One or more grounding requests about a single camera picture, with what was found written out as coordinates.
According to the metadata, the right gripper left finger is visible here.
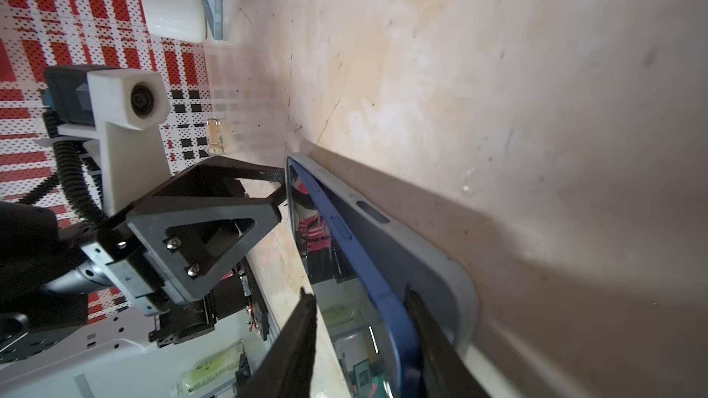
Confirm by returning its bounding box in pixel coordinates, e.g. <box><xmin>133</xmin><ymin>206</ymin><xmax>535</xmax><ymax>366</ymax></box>
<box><xmin>237</xmin><ymin>289</ymin><xmax>317</xmax><ymax>398</ymax></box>

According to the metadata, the light blue cased phone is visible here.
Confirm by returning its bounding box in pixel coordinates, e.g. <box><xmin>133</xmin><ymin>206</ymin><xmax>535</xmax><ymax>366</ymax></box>
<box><xmin>285</xmin><ymin>151</ymin><xmax>481</xmax><ymax>360</ymax></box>

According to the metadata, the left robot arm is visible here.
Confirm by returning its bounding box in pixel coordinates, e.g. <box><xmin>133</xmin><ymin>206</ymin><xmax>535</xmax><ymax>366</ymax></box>
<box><xmin>1</xmin><ymin>110</ymin><xmax>286</xmax><ymax>363</ymax></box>

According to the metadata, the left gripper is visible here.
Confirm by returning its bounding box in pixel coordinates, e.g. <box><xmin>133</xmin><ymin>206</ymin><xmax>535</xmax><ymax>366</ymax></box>
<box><xmin>79</xmin><ymin>156</ymin><xmax>286</xmax><ymax>316</ymax></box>

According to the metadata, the black phone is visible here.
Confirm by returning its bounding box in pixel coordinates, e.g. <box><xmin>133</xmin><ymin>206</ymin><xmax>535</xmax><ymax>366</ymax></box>
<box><xmin>286</xmin><ymin>158</ymin><xmax>422</xmax><ymax>397</ymax></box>

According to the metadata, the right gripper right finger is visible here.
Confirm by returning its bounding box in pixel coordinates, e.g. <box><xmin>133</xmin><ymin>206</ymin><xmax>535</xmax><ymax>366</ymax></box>
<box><xmin>404</xmin><ymin>287</ymin><xmax>490</xmax><ymax>398</ymax></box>

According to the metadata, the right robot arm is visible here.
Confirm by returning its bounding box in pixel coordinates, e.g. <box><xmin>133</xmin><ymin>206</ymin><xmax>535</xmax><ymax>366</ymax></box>
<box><xmin>1</xmin><ymin>280</ymin><xmax>372</xmax><ymax>397</ymax></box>

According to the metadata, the white ceramic mug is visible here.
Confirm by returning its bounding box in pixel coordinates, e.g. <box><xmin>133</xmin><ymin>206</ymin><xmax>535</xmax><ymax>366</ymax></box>
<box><xmin>140</xmin><ymin>0</ymin><xmax>208</xmax><ymax>43</ymax></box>

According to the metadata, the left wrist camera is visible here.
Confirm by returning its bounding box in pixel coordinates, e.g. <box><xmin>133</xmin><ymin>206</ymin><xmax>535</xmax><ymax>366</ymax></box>
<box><xmin>44</xmin><ymin>66</ymin><xmax>171</xmax><ymax>216</ymax></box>

